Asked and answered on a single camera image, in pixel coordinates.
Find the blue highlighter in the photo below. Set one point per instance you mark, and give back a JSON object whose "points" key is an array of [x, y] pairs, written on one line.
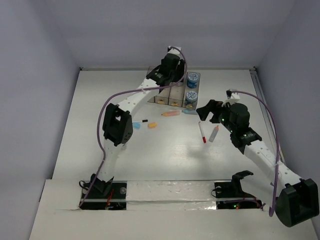
{"points": [[190, 112]]}

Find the red whiteboard marker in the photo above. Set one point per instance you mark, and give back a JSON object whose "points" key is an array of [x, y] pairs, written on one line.
{"points": [[202, 132]]}

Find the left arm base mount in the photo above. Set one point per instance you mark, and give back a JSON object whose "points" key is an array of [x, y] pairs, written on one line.
{"points": [[106, 196]]}

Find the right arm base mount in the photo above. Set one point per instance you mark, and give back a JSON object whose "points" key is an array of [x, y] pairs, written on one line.
{"points": [[229, 194]]}

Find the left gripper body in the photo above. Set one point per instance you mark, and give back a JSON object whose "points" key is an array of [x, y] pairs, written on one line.
{"points": [[177, 73]]}

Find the orange highlighter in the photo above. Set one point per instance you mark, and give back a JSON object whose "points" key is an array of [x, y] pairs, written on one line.
{"points": [[171, 113]]}

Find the transparent drawer bin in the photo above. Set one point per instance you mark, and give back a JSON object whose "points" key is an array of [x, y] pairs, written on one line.
{"points": [[162, 97], [176, 94], [152, 83], [191, 106]]}

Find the yellow highlighter cap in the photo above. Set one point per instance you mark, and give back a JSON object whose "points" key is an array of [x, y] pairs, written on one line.
{"points": [[152, 125]]}

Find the blue paint jar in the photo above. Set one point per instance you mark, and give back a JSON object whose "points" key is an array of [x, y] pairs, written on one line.
{"points": [[191, 97], [192, 79]]}

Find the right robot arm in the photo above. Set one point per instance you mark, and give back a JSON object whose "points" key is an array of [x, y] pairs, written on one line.
{"points": [[290, 197]]}

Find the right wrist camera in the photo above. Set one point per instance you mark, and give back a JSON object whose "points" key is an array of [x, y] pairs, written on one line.
{"points": [[232, 96]]}

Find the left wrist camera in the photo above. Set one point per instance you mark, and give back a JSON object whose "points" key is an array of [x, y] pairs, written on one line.
{"points": [[175, 50]]}

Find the blue highlighter cap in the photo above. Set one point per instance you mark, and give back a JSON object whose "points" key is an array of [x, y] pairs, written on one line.
{"points": [[136, 125]]}

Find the clear pencil-shaped highlighter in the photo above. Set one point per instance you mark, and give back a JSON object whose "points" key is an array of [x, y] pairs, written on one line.
{"points": [[214, 134]]}

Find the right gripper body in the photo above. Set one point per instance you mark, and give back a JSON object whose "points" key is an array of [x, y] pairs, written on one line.
{"points": [[221, 113]]}

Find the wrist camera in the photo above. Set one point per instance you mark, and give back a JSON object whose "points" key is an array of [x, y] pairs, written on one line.
{"points": [[232, 96], [175, 50]]}

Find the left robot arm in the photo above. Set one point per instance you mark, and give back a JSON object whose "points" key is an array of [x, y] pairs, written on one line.
{"points": [[115, 121]]}

